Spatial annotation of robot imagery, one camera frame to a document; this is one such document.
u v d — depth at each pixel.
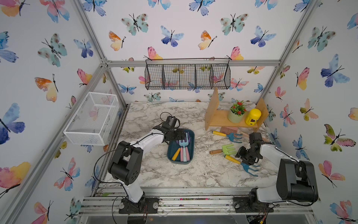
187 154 0.89
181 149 0.91
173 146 0.95
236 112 0.91
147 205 0.73
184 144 0.94
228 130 1.04
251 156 0.76
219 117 1.01
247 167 0.86
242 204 0.74
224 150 0.94
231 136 1.01
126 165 0.47
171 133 0.71
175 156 0.90
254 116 0.91
